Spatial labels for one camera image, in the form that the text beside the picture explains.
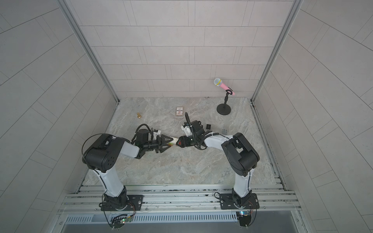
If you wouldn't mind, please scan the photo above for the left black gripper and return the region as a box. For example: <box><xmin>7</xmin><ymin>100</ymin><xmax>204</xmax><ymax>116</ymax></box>
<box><xmin>143</xmin><ymin>136</ymin><xmax>173</xmax><ymax>154</ymax></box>

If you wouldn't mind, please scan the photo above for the white long lego brick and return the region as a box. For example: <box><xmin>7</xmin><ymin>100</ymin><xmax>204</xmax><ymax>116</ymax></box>
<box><xmin>171</xmin><ymin>137</ymin><xmax>179</xmax><ymax>144</ymax></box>

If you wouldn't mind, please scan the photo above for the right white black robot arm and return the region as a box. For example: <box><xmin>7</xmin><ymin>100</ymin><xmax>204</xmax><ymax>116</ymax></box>
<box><xmin>176</xmin><ymin>113</ymin><xmax>260</xmax><ymax>210</ymax></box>

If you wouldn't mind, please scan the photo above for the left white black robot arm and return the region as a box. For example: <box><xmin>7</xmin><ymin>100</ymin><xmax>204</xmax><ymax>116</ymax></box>
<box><xmin>82</xmin><ymin>124</ymin><xmax>173</xmax><ymax>211</ymax></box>

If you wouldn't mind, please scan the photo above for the red white card box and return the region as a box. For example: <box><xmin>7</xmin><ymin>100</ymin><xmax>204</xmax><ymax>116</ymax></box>
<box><xmin>175</xmin><ymin>106</ymin><xmax>184</xmax><ymax>117</ymax></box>

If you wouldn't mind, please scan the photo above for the black microphone stand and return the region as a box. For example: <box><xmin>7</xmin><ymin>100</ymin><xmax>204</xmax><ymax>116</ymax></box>
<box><xmin>217</xmin><ymin>89</ymin><xmax>233</xmax><ymax>116</ymax></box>

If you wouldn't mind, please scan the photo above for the pink toy microphone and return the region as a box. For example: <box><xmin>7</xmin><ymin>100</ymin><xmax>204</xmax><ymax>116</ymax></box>
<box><xmin>214</xmin><ymin>78</ymin><xmax>235</xmax><ymax>96</ymax></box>

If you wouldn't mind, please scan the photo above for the left circuit board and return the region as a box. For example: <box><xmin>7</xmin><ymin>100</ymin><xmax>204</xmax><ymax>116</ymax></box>
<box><xmin>111</xmin><ymin>214</ymin><xmax>135</xmax><ymax>229</ymax></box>

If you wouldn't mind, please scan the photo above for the circuit board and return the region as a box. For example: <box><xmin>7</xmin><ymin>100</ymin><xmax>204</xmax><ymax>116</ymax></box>
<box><xmin>236</xmin><ymin>211</ymin><xmax>254</xmax><ymax>228</ymax></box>
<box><xmin>111</xmin><ymin>214</ymin><xmax>135</xmax><ymax>229</ymax></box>

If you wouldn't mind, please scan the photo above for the right circuit board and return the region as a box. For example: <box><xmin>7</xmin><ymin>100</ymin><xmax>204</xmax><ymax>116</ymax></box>
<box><xmin>236</xmin><ymin>211</ymin><xmax>254</xmax><ymax>228</ymax></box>

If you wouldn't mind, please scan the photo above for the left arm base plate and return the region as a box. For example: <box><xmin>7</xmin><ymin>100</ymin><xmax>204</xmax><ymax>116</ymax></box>
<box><xmin>99</xmin><ymin>194</ymin><xmax>144</xmax><ymax>211</ymax></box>

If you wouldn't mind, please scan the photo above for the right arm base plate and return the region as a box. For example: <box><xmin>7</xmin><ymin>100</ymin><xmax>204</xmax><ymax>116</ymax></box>
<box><xmin>214</xmin><ymin>192</ymin><xmax>260</xmax><ymax>210</ymax></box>

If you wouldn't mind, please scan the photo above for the aluminium rail frame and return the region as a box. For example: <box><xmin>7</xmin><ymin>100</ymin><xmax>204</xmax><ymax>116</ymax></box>
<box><xmin>57</xmin><ymin>183</ymin><xmax>301</xmax><ymax>224</ymax></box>

